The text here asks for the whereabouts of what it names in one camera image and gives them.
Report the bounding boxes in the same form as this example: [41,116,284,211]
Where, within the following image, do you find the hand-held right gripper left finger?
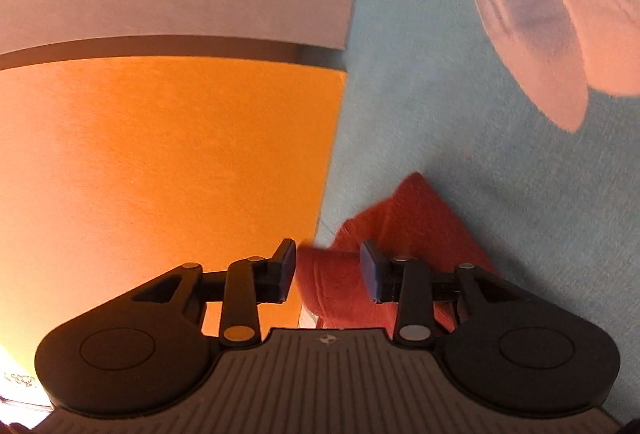
[131,238,298,349]

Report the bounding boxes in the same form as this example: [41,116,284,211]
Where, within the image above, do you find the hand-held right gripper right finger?
[360,240,521,349]

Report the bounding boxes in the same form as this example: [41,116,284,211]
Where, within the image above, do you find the dark red sweater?
[295,171,501,332]

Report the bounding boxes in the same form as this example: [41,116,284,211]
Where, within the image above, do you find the orange headboard panel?
[0,56,348,357]

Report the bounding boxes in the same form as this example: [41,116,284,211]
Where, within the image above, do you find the blue printed bed sheet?
[299,0,640,415]

